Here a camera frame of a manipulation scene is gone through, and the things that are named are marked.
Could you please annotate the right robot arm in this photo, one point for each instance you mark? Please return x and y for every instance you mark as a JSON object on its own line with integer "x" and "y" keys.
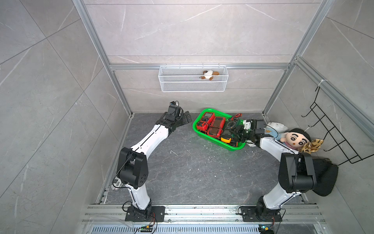
{"x": 296, "y": 170}

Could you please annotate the leopard print cloth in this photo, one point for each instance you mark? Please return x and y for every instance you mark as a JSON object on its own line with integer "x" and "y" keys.
{"x": 312, "y": 146}

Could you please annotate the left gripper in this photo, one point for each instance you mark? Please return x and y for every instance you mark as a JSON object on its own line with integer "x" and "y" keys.
{"x": 183, "y": 120}

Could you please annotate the dark green multimeter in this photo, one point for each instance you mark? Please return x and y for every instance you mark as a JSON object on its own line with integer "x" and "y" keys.
{"x": 231, "y": 125}

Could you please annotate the yellow multimeter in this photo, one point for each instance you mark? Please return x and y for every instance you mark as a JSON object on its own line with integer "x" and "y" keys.
{"x": 226, "y": 139}

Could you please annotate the black wire wall rack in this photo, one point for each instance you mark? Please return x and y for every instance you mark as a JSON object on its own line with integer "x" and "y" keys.
{"x": 341, "y": 145}

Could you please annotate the white wire wall basket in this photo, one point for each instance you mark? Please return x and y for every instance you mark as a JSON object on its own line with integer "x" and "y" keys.
{"x": 186, "y": 78}

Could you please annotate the red multimeter case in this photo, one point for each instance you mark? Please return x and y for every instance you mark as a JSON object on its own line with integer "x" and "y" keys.
{"x": 216, "y": 128}

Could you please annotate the cartoon boy plush doll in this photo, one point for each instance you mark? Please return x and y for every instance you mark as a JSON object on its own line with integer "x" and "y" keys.
{"x": 295, "y": 139}

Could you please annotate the small brown white plush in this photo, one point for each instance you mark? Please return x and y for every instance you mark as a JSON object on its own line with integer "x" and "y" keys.
{"x": 209, "y": 75}

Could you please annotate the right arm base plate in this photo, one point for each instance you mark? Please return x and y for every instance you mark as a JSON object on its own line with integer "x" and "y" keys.
{"x": 255, "y": 214}

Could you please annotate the red multimeter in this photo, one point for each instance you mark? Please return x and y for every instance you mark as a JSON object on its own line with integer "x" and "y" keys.
{"x": 206, "y": 121}

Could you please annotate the green plastic basket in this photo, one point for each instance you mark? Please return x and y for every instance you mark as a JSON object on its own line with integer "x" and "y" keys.
{"x": 211, "y": 139}

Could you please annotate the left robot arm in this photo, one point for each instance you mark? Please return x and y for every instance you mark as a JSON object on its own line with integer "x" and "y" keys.
{"x": 132, "y": 167}

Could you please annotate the black fabric bag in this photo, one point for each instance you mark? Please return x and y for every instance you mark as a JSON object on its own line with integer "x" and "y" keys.
{"x": 326, "y": 174}

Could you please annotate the white black patterned tool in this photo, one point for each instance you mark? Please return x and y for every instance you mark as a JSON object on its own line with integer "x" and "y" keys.
{"x": 116, "y": 184}

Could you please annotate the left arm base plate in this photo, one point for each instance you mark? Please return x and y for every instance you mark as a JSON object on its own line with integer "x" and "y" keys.
{"x": 136, "y": 215}

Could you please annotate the white blue plush bear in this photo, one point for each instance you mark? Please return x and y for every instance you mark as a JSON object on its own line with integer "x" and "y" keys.
{"x": 274, "y": 130}

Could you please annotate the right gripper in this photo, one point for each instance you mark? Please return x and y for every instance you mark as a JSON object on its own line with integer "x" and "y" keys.
{"x": 236, "y": 133}

